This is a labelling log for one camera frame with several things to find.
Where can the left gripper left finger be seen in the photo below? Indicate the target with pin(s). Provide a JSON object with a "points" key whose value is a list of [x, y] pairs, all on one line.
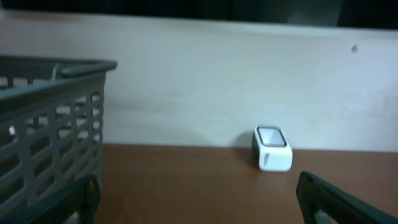
{"points": [[81, 197]]}

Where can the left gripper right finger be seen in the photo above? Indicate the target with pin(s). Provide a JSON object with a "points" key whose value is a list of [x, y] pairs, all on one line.
{"points": [[322, 202]]}

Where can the grey plastic mesh basket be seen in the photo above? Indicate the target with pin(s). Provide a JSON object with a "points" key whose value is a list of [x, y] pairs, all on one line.
{"points": [[51, 127]]}

